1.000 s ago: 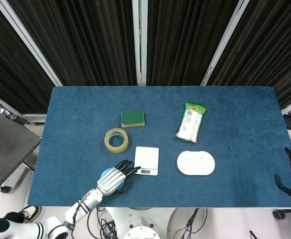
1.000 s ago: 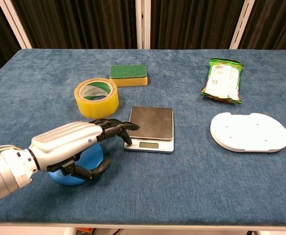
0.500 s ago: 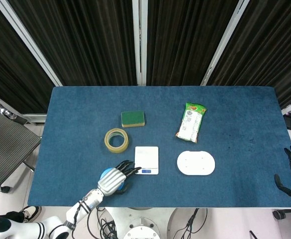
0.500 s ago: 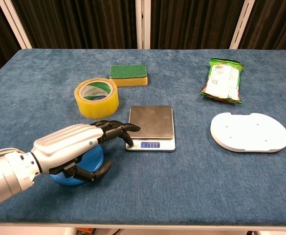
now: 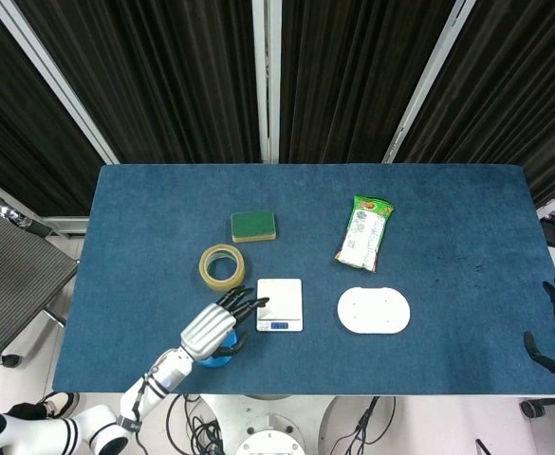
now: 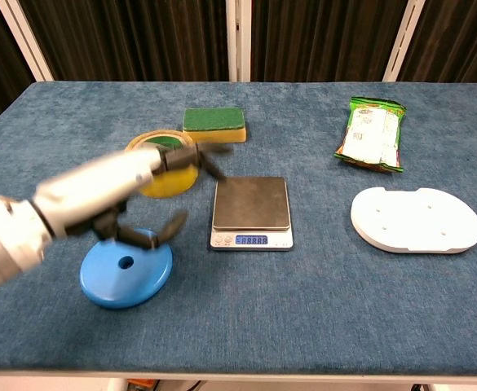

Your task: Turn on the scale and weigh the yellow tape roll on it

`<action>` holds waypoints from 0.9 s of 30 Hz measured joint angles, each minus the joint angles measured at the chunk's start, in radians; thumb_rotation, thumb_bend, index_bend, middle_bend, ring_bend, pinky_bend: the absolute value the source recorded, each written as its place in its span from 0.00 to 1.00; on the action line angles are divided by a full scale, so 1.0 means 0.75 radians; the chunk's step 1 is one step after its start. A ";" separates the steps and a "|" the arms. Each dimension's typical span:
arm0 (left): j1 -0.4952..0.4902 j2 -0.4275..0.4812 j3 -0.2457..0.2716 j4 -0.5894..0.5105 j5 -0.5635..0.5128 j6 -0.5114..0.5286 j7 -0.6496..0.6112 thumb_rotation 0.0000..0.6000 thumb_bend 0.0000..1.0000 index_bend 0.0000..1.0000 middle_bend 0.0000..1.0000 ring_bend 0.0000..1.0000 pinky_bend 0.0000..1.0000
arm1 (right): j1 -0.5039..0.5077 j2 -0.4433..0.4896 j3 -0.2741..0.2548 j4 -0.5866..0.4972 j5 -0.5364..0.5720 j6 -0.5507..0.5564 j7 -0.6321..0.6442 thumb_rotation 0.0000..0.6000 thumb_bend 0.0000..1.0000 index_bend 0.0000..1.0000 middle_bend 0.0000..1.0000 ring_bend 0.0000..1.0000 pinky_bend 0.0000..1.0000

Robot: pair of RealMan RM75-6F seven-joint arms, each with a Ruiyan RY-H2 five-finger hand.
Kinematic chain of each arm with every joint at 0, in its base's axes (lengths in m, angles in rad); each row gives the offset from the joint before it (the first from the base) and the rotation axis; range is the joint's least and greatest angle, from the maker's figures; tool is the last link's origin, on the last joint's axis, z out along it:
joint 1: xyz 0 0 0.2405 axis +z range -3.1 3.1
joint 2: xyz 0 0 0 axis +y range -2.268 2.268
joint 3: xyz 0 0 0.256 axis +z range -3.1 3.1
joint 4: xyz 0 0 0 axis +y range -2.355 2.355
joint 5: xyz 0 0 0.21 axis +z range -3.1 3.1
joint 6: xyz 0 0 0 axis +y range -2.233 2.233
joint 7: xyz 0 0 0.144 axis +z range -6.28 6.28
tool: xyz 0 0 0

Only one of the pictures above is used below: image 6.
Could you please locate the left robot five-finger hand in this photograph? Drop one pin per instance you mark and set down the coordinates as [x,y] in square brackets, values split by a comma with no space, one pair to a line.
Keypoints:
[107,179]

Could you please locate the yellow packing tape roll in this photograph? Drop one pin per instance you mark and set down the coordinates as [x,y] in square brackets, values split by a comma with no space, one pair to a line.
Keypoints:
[169,185]

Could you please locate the digital kitchen scale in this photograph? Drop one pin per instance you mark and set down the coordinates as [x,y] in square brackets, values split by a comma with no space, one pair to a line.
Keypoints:
[250,201]

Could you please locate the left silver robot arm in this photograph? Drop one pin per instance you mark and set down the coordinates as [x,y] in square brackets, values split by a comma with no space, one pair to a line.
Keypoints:
[1,244]

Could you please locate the blue disc with hole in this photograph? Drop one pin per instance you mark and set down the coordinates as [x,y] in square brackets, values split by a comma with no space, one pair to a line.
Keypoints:
[116,285]

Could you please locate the green and yellow sponge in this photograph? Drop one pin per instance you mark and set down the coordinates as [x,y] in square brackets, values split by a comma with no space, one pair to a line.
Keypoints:
[213,122]

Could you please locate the dark pleated curtain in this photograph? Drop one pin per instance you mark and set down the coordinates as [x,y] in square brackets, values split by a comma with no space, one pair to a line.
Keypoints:
[140,40]

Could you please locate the blue table cloth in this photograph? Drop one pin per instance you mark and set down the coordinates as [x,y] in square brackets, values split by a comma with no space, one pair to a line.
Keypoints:
[262,309]

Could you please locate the orange object under table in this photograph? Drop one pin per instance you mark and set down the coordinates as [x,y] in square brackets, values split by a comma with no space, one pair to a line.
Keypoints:
[140,384]

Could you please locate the green snack bag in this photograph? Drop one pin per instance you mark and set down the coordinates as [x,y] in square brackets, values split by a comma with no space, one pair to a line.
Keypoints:
[370,134]

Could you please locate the white oval foam board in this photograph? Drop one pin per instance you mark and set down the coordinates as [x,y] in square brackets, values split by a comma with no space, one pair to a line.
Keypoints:
[413,220]

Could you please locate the white slanted frame post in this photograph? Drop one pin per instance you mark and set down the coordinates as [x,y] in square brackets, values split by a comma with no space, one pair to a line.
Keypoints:
[403,40]
[26,45]

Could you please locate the light wooden post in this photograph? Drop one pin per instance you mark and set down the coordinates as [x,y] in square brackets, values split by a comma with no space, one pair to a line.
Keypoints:
[240,40]

